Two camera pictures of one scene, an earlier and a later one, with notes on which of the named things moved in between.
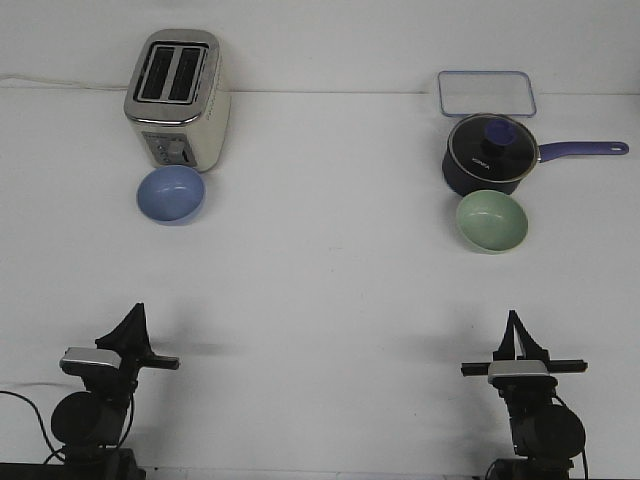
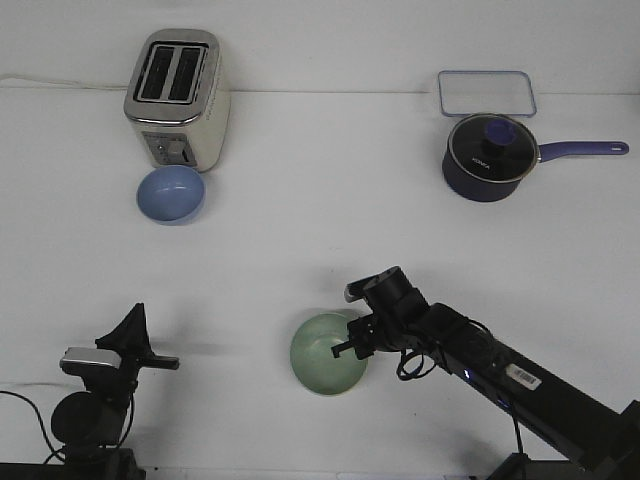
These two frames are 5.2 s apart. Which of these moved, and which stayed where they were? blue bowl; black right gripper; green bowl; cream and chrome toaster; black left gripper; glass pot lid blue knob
Moved: green bowl; black right gripper
Stayed: glass pot lid blue knob; cream and chrome toaster; blue bowl; black left gripper
